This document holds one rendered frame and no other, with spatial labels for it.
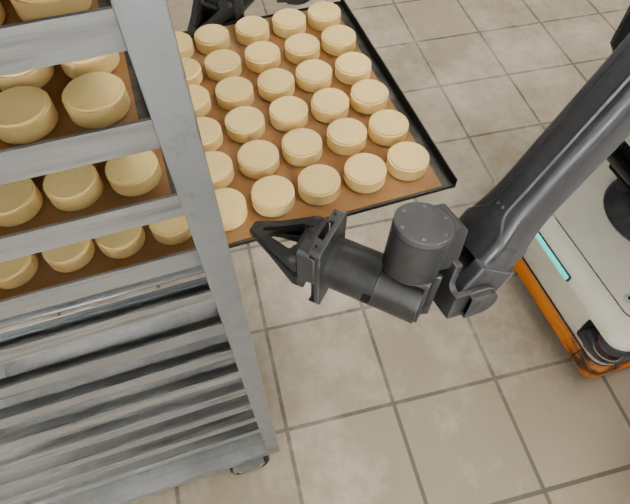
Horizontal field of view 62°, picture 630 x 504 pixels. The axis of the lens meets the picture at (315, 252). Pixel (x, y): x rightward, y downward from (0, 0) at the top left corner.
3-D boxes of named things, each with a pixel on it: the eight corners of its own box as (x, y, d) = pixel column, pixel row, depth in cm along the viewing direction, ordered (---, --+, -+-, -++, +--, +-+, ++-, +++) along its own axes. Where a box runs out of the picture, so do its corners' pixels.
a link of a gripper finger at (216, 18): (167, 16, 77) (203, -17, 81) (178, 57, 83) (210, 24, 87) (206, 30, 75) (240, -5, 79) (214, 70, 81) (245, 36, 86)
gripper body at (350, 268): (303, 300, 60) (363, 326, 58) (303, 250, 51) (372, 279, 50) (328, 257, 63) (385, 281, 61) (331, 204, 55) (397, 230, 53)
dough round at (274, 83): (282, 74, 73) (281, 62, 72) (301, 94, 71) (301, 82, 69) (251, 87, 72) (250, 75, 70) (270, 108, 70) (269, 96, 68)
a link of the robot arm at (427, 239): (492, 309, 56) (448, 254, 62) (534, 234, 48) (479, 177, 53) (397, 342, 52) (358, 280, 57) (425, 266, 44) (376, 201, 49)
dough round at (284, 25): (302, 18, 81) (302, 5, 79) (308, 37, 78) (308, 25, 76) (270, 21, 80) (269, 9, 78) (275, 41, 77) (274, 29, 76)
